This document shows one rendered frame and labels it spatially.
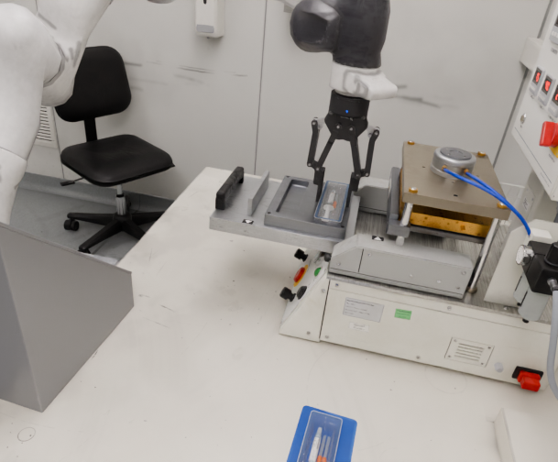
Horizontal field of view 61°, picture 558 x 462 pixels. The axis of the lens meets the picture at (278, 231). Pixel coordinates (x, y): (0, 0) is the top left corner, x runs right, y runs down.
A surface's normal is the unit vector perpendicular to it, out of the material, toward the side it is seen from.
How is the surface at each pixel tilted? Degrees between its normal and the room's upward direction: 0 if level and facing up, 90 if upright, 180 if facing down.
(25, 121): 79
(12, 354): 90
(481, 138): 90
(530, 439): 0
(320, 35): 88
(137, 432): 0
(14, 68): 95
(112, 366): 0
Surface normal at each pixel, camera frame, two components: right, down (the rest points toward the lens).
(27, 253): 0.96, 0.21
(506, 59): -0.22, 0.49
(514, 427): 0.09, -0.85
